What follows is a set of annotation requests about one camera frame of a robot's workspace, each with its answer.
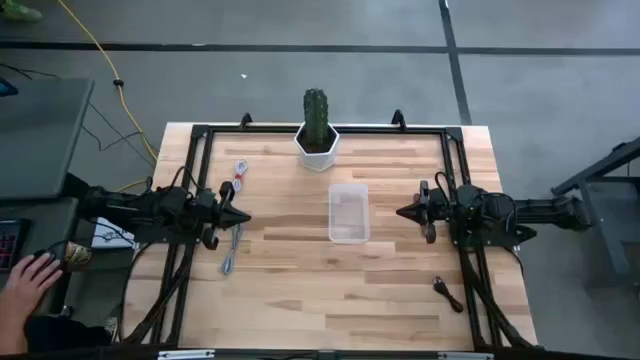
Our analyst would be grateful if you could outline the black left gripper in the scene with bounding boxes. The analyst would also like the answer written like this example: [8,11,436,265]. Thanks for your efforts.
[197,180,252,251]

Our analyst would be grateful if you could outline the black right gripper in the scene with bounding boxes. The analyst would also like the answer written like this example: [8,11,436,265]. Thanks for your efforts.
[396,180,452,245]

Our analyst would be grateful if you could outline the person's forearm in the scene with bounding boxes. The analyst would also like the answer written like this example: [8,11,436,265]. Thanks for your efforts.
[0,294,30,357]

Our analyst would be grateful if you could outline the clear plastic container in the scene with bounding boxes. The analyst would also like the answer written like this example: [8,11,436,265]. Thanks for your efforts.
[327,182,372,245]

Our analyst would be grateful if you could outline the white hexagonal plant pot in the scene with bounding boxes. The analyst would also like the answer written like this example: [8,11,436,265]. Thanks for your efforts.
[293,121,341,173]

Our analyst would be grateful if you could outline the white printed box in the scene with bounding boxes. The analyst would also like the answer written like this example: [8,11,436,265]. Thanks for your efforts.
[91,216,137,250]

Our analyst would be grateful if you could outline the green cactus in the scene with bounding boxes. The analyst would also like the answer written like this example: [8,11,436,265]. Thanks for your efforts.
[302,87,331,149]

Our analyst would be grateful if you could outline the patterned round tin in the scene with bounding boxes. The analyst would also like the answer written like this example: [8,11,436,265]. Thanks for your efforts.
[63,240,94,269]

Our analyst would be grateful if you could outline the dark grey desk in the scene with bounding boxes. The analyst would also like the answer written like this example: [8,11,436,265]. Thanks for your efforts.
[0,196,82,317]

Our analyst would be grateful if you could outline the dark metal stand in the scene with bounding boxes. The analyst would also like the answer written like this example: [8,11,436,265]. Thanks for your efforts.
[550,135,640,292]

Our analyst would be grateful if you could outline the person's leg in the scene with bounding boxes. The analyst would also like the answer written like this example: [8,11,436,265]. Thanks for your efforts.
[24,314,115,354]

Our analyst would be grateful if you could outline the large grey flat panel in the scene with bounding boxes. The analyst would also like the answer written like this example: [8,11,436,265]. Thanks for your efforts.
[0,76,96,202]

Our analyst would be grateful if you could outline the person's hand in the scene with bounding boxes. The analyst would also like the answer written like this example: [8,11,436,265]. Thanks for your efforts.
[1,251,64,315]

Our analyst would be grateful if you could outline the black keyboard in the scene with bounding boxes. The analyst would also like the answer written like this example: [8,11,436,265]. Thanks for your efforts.
[0,217,32,274]

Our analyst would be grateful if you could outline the person's green shoe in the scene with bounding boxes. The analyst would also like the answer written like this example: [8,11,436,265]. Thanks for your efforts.
[0,0,44,23]

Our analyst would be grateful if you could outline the grey coiled cable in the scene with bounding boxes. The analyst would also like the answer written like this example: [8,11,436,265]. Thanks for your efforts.
[220,223,245,277]

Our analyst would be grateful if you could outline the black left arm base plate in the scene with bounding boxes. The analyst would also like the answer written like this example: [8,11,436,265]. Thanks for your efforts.
[132,222,204,247]

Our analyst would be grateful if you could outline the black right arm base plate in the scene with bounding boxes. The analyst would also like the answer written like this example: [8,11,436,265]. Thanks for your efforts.
[448,224,539,252]

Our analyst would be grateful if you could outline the black metal table frame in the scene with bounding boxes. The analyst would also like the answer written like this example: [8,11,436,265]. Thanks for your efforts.
[119,110,539,352]

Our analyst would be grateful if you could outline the black coiled cable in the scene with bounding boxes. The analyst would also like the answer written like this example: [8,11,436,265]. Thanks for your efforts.
[431,275,466,315]

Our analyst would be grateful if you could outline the silver metal bracket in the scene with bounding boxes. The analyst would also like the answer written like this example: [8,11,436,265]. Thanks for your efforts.
[436,350,495,360]
[156,349,217,360]

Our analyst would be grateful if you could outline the thin black floor cable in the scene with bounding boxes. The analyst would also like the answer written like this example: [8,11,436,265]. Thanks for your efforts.
[0,61,157,169]

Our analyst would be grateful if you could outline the yellow cable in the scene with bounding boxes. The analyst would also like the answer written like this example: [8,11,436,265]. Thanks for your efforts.
[55,0,161,194]

